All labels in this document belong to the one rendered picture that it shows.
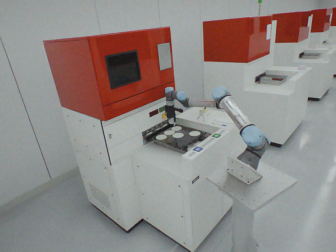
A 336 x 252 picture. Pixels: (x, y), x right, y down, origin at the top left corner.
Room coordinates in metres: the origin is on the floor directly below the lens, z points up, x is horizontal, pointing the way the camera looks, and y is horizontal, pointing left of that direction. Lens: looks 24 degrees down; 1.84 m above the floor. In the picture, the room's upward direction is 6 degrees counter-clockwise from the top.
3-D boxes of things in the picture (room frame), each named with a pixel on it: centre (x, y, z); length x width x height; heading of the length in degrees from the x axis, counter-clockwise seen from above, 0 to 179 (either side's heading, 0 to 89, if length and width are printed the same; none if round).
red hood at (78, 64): (2.14, 0.41, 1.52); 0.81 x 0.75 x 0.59; 135
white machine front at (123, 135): (1.92, 0.19, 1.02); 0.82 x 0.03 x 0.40; 135
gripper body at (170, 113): (1.98, -0.06, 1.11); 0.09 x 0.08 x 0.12; 99
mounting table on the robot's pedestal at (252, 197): (1.30, -0.53, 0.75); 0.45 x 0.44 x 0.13; 29
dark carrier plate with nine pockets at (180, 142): (1.90, -0.11, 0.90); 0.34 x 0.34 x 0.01; 45
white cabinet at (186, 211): (1.88, -0.24, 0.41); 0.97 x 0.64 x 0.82; 135
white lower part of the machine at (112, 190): (2.16, 0.43, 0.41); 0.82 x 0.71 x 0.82; 135
